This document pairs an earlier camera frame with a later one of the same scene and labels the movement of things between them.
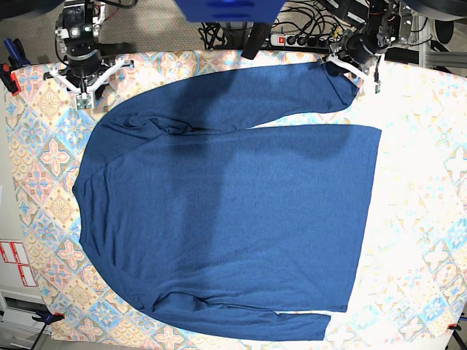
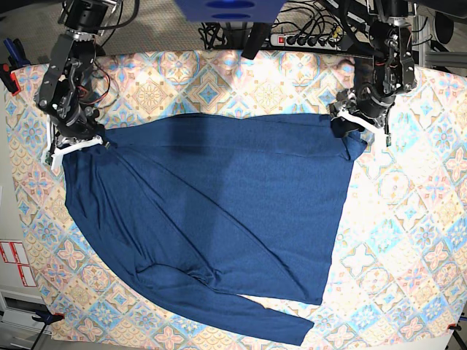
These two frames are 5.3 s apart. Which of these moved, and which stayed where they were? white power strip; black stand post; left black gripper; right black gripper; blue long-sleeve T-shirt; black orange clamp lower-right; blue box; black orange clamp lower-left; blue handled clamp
Moved: left black gripper; blue long-sleeve T-shirt; right black gripper
Stayed: blue handled clamp; black stand post; blue box; white power strip; black orange clamp lower-left; black orange clamp lower-right
